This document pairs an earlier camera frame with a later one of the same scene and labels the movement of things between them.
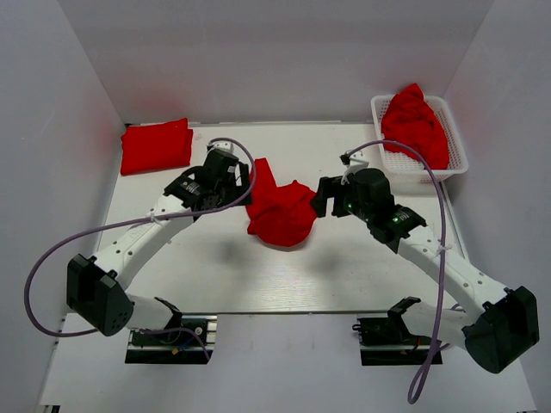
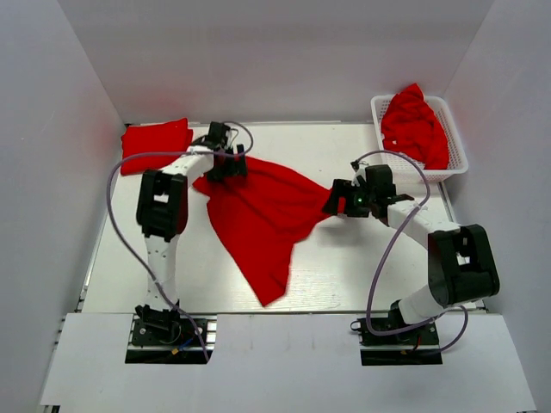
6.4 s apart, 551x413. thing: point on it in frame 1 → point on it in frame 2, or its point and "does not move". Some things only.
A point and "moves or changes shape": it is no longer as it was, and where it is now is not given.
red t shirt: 281,215 moves or changes shape
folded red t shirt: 147,148 does not move
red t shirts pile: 409,120 does not move
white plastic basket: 409,167 does not move
